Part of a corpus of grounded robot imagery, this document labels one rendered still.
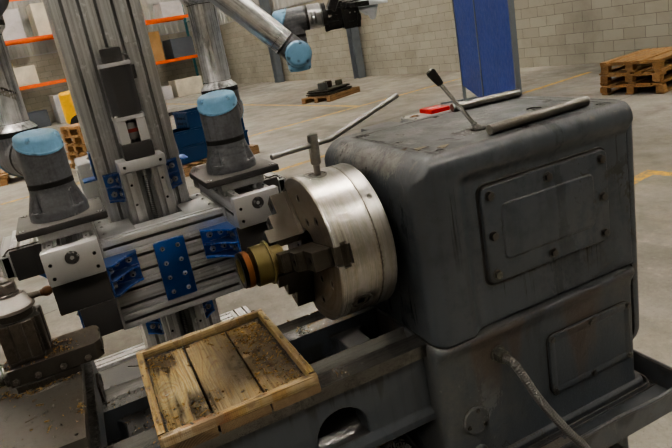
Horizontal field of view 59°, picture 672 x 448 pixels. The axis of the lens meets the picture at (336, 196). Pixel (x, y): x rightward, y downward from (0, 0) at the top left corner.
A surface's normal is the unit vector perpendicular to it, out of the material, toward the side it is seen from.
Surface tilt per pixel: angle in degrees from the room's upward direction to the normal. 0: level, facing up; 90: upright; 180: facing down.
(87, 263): 90
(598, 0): 90
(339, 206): 48
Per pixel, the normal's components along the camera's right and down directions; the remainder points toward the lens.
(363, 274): 0.44, 0.33
